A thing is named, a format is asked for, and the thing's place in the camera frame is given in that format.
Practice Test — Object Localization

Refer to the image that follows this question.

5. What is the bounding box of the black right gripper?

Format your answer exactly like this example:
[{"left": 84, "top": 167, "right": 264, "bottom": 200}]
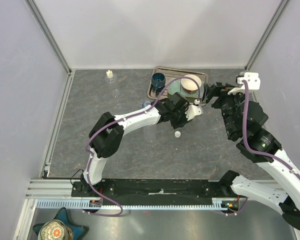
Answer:
[{"left": 201, "top": 81, "right": 249, "bottom": 138}]

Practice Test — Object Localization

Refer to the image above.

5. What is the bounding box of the clear bottle with notched cap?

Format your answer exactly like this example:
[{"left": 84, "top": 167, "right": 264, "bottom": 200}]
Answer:
[{"left": 105, "top": 73, "right": 119, "bottom": 98}]

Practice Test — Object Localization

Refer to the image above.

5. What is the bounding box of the cream notched bottle cap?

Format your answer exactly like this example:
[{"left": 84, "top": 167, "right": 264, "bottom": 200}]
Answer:
[{"left": 106, "top": 70, "right": 114, "bottom": 78}]

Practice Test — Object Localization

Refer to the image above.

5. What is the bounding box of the clear wide plastic bottle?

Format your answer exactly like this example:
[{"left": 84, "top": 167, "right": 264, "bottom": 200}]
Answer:
[{"left": 143, "top": 124, "right": 157, "bottom": 143}]

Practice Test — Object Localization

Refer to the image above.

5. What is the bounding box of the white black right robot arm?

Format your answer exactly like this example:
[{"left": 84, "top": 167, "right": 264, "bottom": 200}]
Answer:
[{"left": 202, "top": 82, "right": 300, "bottom": 231}]

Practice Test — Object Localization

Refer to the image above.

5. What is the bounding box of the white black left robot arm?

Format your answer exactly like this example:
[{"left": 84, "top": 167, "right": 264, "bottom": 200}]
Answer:
[{"left": 82, "top": 92, "right": 202, "bottom": 197}]

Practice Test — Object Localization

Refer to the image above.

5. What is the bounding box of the blue label plastic bottle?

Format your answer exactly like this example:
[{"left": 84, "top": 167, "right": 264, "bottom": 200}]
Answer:
[{"left": 141, "top": 100, "right": 152, "bottom": 108}]

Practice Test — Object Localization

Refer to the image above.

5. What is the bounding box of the cream and brown bowl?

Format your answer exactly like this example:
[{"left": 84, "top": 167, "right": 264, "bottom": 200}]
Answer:
[{"left": 180, "top": 74, "right": 202, "bottom": 94}]

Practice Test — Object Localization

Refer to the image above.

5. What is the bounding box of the light green square plate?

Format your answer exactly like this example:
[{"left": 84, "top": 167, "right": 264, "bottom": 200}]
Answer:
[{"left": 167, "top": 79, "right": 204, "bottom": 98}]

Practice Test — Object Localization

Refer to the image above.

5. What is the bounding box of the dark blue ceramic cup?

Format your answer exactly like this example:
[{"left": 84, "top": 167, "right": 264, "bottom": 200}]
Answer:
[{"left": 151, "top": 72, "right": 166, "bottom": 90}]

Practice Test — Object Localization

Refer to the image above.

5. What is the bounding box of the metal serving tray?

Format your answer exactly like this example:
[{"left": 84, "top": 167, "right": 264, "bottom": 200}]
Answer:
[{"left": 147, "top": 66, "right": 209, "bottom": 103}]

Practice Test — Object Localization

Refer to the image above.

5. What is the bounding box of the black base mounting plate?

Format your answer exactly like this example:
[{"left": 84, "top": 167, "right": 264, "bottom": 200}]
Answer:
[{"left": 71, "top": 178, "right": 231, "bottom": 206}]

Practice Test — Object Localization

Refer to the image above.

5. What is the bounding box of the blue star shaped dish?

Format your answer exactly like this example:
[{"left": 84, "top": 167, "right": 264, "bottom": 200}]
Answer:
[{"left": 32, "top": 207, "right": 89, "bottom": 240}]

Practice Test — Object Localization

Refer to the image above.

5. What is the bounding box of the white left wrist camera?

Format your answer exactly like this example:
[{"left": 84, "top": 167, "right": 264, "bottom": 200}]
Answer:
[{"left": 185, "top": 104, "right": 203, "bottom": 123}]

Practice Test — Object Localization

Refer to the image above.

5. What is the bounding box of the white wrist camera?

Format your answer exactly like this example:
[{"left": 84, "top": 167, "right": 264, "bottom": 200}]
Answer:
[
  {"left": 185, "top": 104, "right": 203, "bottom": 123},
  {"left": 227, "top": 71, "right": 261, "bottom": 95}
]

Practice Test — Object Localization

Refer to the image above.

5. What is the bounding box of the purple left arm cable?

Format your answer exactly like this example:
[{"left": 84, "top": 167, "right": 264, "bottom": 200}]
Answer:
[{"left": 83, "top": 76, "right": 202, "bottom": 217}]

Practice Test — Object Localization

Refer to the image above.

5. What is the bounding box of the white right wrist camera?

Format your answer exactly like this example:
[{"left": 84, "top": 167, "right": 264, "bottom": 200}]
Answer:
[{"left": 227, "top": 71, "right": 261, "bottom": 95}]

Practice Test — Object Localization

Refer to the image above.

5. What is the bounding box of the light blue cable duct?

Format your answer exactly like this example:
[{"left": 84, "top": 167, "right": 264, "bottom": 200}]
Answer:
[{"left": 36, "top": 198, "right": 230, "bottom": 211}]

